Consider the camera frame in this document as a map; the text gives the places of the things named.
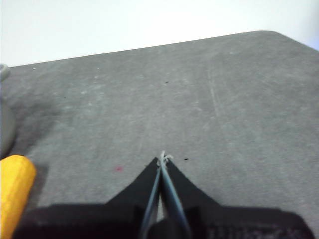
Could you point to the yellow corn cob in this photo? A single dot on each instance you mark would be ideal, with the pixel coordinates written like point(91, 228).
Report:
point(15, 189)

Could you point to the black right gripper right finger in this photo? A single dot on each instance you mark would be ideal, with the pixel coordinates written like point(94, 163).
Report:
point(224, 224)

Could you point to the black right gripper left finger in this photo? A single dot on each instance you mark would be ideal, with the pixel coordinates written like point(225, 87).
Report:
point(104, 221)

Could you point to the pale green electric pot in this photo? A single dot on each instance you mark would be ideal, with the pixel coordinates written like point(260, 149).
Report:
point(5, 129)

